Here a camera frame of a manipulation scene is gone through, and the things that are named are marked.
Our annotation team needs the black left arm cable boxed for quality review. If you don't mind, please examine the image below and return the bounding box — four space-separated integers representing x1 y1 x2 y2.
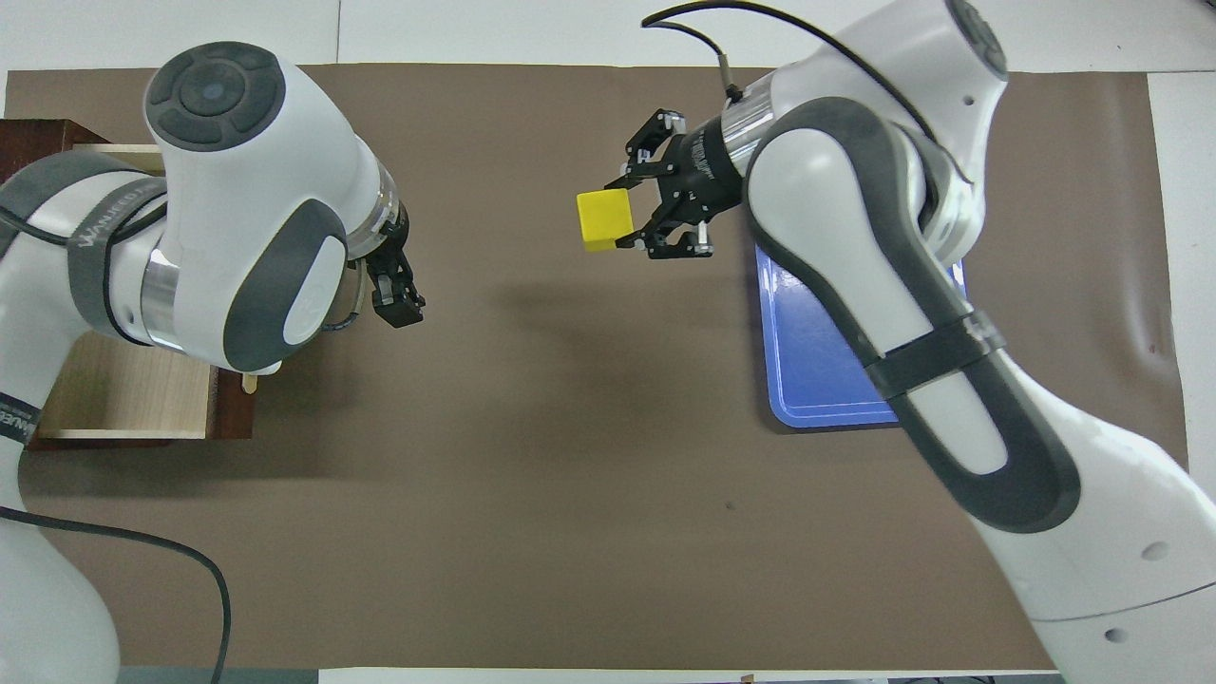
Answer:
0 503 232 684

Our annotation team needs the wooden drawer with white handle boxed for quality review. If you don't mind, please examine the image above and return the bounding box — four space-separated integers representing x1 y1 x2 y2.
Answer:
28 142 284 444

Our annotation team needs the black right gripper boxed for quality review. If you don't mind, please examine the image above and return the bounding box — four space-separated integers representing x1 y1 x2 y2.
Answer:
605 109 748 260

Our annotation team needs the blue plastic tray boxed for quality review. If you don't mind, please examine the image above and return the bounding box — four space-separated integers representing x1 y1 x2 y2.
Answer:
755 237 972 429

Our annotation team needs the yellow cube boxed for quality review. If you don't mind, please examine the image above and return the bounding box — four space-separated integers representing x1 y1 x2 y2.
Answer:
577 188 635 253

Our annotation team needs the brown table mat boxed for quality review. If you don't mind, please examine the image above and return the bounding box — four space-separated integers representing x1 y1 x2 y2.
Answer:
0 65 1209 671

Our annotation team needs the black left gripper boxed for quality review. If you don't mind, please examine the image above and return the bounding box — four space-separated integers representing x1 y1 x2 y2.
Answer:
366 201 427 330

